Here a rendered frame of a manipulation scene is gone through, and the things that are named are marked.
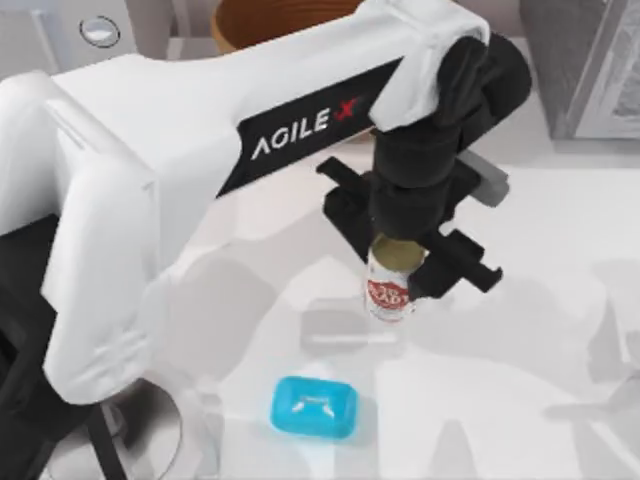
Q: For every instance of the round grey knob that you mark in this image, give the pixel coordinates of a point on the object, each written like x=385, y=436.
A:
x=100, y=31

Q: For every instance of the red and white can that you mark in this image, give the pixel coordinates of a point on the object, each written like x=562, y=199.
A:
x=390, y=295

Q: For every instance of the pale microwave oven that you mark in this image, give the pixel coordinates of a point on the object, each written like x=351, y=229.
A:
x=40, y=40

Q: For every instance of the light blue soap box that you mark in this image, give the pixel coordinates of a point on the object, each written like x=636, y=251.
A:
x=312, y=407

